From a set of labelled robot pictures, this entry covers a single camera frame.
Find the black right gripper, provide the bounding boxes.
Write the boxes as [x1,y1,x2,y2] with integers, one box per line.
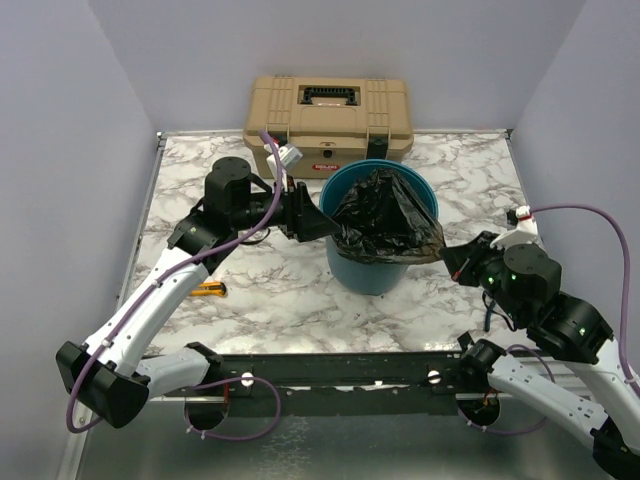
[438,228,526,322]

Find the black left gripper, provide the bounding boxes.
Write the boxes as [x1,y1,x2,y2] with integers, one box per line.
[232,175,342,242]

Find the black plastic trash bag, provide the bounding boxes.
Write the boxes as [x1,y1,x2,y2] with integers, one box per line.
[332,168,445,265]

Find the teal plastic trash bin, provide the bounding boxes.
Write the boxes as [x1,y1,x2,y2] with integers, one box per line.
[319,159,439,295]

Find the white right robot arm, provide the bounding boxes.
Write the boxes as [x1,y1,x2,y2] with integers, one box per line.
[441,232,639,479]

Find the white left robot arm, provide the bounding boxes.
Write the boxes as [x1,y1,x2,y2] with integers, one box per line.
[55,157,340,433]

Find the tan plastic toolbox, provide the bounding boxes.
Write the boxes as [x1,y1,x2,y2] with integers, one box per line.
[243,76,414,179]

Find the yellow black utility knife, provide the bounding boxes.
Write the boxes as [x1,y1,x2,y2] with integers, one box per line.
[191,282,228,297]

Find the blue-handled pliers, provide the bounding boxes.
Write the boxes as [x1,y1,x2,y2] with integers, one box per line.
[482,292,517,333]

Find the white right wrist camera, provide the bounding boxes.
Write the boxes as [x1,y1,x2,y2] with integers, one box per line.
[490,205,538,249]

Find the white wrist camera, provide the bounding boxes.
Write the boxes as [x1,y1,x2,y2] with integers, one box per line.
[490,205,538,249]
[264,143,303,178]

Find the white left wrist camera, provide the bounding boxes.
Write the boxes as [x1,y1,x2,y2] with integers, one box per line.
[264,143,303,178]

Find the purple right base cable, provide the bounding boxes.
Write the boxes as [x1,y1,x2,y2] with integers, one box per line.
[462,344,559,436]

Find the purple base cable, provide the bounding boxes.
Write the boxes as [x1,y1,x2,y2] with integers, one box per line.
[183,377,281,442]
[462,344,559,436]

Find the black front mounting rail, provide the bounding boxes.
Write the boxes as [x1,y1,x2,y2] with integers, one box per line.
[162,349,521,419]

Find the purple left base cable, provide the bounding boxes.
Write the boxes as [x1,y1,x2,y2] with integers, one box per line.
[183,377,281,442]

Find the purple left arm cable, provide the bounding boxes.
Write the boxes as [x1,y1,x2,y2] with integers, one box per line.
[65,129,289,434]

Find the aluminium extrusion frame rail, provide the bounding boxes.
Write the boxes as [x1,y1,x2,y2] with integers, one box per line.
[54,132,166,480]

